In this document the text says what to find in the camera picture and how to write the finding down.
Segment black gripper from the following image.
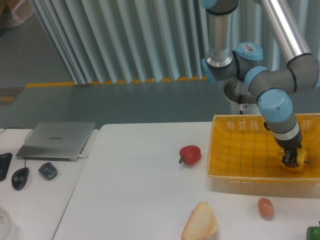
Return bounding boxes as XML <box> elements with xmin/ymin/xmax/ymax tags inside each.
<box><xmin>274</xmin><ymin>128</ymin><xmax>303</xmax><ymax>168</ymax></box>

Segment yellow bell pepper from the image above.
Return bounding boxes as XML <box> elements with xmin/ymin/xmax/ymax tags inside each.
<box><xmin>277</xmin><ymin>148</ymin><xmax>311</xmax><ymax>172</ymax></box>

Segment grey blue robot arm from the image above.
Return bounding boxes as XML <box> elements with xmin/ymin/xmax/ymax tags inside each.
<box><xmin>201</xmin><ymin>0</ymin><xmax>320</xmax><ymax>169</ymax></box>

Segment green pepper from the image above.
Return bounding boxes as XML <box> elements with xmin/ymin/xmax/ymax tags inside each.
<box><xmin>306</xmin><ymin>226</ymin><xmax>320</xmax><ymax>240</ymax></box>

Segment red bell pepper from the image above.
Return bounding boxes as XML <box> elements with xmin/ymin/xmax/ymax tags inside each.
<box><xmin>179</xmin><ymin>145</ymin><xmax>202</xmax><ymax>166</ymax></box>

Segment yellow plastic basket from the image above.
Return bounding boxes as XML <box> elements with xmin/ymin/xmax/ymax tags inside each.
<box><xmin>207</xmin><ymin>113</ymin><xmax>320</xmax><ymax>184</ymax></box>

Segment brown egg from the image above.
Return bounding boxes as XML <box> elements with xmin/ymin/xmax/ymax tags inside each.
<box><xmin>257</xmin><ymin>197</ymin><xmax>274</xmax><ymax>218</ymax></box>

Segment slice of bread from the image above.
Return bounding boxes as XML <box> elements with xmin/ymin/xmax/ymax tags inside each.
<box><xmin>181</xmin><ymin>201</ymin><xmax>218</xmax><ymax>240</ymax></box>

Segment silver laptop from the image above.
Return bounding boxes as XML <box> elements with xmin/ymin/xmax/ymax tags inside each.
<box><xmin>16</xmin><ymin>122</ymin><xmax>95</xmax><ymax>161</ymax></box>

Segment dark grey small device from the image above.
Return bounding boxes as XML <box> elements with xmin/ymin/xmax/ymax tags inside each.
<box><xmin>38</xmin><ymin>162</ymin><xmax>58</xmax><ymax>181</ymax></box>

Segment black computer mouse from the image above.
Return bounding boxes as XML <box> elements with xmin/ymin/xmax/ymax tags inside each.
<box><xmin>11</xmin><ymin>167</ymin><xmax>30</xmax><ymax>191</ymax></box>

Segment black keyboard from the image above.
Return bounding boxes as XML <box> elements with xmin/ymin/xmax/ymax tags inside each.
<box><xmin>0</xmin><ymin>152</ymin><xmax>13</xmax><ymax>182</ymax></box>

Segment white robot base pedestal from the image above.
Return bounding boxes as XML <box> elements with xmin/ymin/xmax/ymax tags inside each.
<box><xmin>223</xmin><ymin>77</ymin><xmax>262</xmax><ymax>116</ymax></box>

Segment white laptop cable plug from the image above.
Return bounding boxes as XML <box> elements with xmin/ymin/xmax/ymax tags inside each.
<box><xmin>78</xmin><ymin>154</ymin><xmax>89</xmax><ymax>159</ymax></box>

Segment black mouse cable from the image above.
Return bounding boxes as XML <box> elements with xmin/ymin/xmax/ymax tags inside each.
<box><xmin>0</xmin><ymin>127</ymin><xmax>34</xmax><ymax>169</ymax></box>

